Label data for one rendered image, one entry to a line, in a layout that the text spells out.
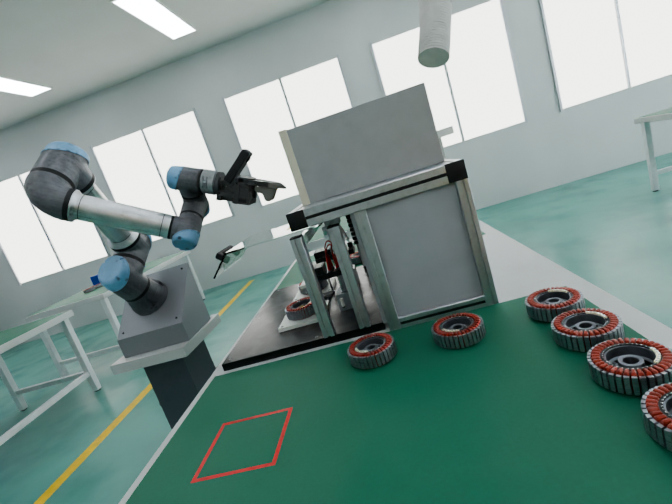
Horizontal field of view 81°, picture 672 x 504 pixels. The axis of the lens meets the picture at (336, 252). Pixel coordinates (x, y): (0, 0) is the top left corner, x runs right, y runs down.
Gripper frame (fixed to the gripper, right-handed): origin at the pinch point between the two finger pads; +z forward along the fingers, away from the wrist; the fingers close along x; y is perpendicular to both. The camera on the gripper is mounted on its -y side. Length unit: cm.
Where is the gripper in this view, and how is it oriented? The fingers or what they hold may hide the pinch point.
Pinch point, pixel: (282, 184)
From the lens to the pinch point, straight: 124.3
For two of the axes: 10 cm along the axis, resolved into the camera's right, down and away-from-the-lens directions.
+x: -0.8, 2.3, -9.7
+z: 9.9, 1.4, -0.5
